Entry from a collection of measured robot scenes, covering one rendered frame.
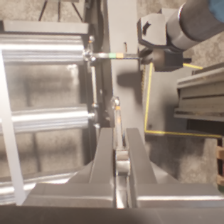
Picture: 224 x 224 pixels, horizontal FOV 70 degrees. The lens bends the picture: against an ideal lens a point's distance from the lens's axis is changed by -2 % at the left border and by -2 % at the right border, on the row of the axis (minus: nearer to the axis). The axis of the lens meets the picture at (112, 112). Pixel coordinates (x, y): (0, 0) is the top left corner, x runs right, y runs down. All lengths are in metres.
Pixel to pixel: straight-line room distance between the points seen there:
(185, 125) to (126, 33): 1.26
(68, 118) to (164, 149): 1.43
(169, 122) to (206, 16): 1.31
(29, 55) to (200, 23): 0.63
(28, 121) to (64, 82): 0.97
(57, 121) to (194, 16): 0.59
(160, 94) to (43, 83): 1.08
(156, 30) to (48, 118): 0.53
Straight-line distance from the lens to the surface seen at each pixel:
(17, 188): 0.80
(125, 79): 0.48
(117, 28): 0.52
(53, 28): 0.93
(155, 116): 1.48
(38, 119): 0.72
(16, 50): 0.77
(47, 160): 1.71
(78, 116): 0.70
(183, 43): 0.35
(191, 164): 2.22
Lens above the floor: 1.62
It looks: 77 degrees down
